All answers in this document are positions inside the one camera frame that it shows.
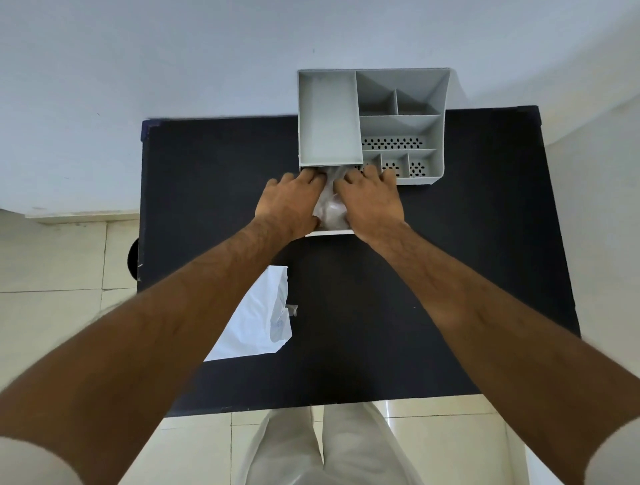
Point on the person's right hand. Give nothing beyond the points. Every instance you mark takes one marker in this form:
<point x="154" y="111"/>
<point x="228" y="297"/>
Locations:
<point x="372" y="205"/>

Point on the person's left hand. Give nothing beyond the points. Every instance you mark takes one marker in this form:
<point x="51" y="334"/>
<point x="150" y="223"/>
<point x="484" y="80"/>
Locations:
<point x="285" y="205"/>

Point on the person's left fingers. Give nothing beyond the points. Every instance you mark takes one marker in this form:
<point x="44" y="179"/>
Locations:
<point x="306" y="177"/>

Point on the person's right thumb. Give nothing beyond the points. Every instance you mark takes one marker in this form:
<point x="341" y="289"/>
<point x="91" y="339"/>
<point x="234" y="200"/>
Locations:
<point x="341" y="189"/>

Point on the clear plastic bag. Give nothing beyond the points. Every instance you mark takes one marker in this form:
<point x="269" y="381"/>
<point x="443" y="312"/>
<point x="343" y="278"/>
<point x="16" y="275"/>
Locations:
<point x="331" y="207"/>

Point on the person's right forearm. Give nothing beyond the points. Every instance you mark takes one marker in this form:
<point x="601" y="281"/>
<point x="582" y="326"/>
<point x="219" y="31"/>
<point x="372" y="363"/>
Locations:
<point x="500" y="339"/>

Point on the person's left forearm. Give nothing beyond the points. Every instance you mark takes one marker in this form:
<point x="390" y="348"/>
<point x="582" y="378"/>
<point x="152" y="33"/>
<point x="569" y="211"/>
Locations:
<point x="150" y="349"/>

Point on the white organizer drawer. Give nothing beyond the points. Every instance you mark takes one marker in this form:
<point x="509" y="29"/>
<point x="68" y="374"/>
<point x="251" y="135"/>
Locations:
<point x="330" y="233"/>

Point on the gray desk organizer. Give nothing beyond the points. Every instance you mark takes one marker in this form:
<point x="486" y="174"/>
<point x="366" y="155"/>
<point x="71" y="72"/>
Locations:
<point x="380" y="125"/>

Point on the small gray clip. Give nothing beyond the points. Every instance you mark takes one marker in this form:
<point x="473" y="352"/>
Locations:
<point x="292" y="310"/>

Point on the white plastic bag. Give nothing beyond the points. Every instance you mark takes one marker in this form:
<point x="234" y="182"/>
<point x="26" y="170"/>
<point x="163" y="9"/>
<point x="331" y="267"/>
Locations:
<point x="255" y="325"/>

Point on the black round object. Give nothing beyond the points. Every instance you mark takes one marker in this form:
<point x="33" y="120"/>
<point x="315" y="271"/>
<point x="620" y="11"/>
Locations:
<point x="133" y="260"/>

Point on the white trousers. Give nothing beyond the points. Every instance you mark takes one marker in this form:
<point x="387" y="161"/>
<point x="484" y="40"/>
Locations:
<point x="330" y="449"/>

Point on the white right sleeve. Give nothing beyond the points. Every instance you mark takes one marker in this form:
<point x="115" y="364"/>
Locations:
<point x="617" y="457"/>

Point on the white sleeve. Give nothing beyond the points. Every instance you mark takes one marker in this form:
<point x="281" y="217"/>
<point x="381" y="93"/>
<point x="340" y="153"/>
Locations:
<point x="617" y="457"/>
<point x="30" y="464"/>

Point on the white left sleeve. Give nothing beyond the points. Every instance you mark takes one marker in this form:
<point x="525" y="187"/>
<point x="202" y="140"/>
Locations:
<point x="30" y="464"/>

